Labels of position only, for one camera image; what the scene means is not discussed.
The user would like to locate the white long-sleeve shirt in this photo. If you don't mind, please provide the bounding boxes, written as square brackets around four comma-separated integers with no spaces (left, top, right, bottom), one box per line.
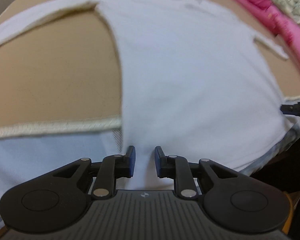
[0,0,292,190]

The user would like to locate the beige mattress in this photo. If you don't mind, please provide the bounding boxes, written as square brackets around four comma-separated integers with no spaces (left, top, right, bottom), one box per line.
[0,0,300,139]

